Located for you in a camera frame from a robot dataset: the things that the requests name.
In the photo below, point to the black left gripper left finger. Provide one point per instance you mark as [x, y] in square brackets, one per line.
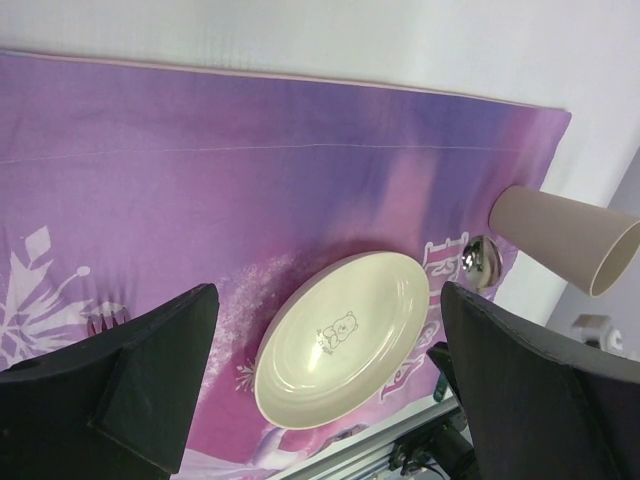
[117, 405]

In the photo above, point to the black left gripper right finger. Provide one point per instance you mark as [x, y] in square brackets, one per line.
[539, 404]

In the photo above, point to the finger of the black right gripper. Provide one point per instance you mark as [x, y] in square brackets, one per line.
[440, 356]

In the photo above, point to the pink fork patterned handle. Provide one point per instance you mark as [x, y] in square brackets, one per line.
[103, 322]

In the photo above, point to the silver spoon green handle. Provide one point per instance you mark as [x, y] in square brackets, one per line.
[481, 263]

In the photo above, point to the cream round plate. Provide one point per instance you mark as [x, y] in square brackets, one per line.
[339, 338]

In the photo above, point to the cream beige cup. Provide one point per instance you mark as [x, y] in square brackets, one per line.
[588, 246]

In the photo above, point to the purple Elsa placemat cloth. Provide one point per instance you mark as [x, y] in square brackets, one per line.
[122, 187]

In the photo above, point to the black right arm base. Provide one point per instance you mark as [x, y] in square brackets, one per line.
[436, 447]

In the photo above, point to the aluminium front rail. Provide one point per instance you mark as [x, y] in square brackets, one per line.
[369, 449]

